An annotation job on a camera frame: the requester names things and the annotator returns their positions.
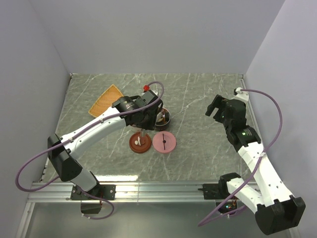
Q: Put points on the woven bamboo tray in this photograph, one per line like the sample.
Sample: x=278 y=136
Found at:
x=105 y=101

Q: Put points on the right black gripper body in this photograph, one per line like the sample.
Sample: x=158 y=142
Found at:
x=226 y=121

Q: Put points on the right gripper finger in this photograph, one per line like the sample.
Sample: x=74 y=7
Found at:
x=218 y=116
x=216 y=104

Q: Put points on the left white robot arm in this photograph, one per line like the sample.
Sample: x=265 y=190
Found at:
x=67 y=149

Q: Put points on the aluminium rail frame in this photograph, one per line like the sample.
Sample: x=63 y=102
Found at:
x=153 y=209

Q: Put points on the pink round lid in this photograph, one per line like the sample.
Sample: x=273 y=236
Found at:
x=164 y=142

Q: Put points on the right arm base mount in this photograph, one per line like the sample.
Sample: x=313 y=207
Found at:
x=211 y=191

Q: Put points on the dark steel lunch tin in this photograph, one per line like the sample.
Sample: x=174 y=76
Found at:
x=159 y=126

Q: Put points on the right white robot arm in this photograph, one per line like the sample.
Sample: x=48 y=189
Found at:
x=275 y=207

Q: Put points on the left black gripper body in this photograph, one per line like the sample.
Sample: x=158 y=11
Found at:
x=148 y=122

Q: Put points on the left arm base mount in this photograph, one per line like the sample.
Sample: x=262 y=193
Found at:
x=93 y=200

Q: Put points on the brown round lid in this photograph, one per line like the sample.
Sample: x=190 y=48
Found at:
x=140 y=144

